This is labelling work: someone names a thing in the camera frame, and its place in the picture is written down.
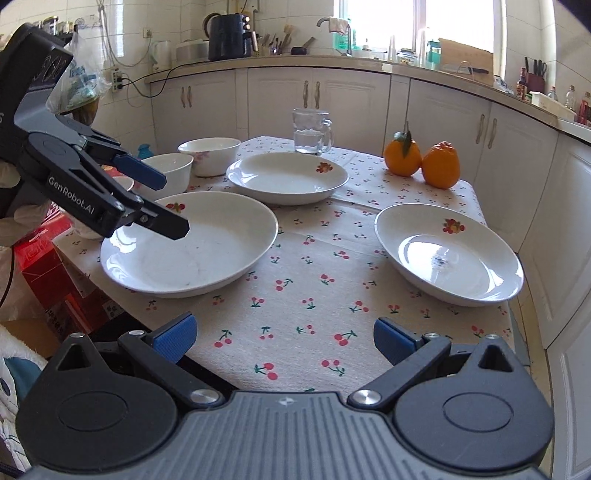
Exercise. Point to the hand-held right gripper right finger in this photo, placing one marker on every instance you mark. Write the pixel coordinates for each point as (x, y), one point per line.
(392, 341)

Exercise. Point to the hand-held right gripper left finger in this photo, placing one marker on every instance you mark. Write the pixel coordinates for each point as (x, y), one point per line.
(178, 339)

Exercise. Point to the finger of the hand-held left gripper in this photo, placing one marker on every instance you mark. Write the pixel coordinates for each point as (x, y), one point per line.
(143, 173)
(168, 224)

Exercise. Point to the white floral bowl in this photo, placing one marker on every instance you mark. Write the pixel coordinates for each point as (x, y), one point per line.
(123, 184)
(210, 159)
(173, 177)

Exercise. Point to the person's left hand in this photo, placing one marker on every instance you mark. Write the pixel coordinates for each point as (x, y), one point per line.
(8, 173)

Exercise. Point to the teal plastic object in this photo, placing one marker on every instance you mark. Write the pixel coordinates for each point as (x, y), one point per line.
(145, 151)

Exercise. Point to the red printed box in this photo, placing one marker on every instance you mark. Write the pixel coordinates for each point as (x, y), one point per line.
(46, 272)

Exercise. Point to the white power strip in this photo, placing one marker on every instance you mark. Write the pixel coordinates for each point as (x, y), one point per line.
(117, 78)

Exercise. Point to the cherry print tablecloth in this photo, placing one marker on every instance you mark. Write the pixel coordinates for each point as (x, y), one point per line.
(314, 263)

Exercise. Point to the hanging plastic bag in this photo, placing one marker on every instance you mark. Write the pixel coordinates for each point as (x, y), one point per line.
(81, 74)

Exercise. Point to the white electric kettle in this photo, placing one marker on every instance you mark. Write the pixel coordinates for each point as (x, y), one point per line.
(161, 55)

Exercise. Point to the white rice cooker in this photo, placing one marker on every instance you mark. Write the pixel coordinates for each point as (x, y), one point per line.
(191, 50)

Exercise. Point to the cardboard box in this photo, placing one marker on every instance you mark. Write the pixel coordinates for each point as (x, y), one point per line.
(32, 337)

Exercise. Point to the black air fryer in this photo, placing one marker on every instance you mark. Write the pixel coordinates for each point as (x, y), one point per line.
(231, 39)

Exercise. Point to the white fluffy garment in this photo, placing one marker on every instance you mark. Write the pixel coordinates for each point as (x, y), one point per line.
(14, 369)

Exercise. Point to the glass mug with water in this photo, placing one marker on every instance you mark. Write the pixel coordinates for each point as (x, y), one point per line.
(311, 134)

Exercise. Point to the utensil holder with utensils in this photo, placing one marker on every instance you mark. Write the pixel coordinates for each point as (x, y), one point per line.
(272, 46)

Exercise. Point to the bumpy orange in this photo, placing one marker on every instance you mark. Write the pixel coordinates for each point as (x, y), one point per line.
(441, 166)

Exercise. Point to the orange with leaf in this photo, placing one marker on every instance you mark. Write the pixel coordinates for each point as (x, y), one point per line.
(401, 157)

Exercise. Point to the kitchen countertop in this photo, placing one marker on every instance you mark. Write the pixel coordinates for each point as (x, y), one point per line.
(323, 60)

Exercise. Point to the green dish soap bottle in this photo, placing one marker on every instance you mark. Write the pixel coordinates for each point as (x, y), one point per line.
(340, 44)

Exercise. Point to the metal faucet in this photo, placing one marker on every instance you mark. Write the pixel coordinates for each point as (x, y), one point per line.
(348, 39)

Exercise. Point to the beige dishcloth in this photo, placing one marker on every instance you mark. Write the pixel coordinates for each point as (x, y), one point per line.
(339, 25)

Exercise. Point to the glass jar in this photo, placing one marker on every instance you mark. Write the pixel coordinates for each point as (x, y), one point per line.
(407, 56)

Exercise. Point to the white plastic tray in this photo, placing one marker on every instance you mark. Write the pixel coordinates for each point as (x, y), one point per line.
(551, 104)

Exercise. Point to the dark sauce bottle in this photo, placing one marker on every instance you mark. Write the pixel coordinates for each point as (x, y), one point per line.
(521, 85)

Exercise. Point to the kitchen window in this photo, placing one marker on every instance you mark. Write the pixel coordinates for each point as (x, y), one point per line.
(392, 23)

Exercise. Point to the small clear bottle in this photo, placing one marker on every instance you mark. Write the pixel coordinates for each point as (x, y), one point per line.
(552, 93)

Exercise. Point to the wooden cutting board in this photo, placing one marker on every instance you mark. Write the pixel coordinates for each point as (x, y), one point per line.
(466, 55)

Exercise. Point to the dark red knife block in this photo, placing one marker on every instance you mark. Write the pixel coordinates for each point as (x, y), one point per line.
(535, 81)

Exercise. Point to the red sauce bottle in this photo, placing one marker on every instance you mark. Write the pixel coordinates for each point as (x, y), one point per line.
(585, 110)

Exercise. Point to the clear bottle with white cap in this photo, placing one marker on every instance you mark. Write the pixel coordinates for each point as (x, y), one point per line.
(571, 98)

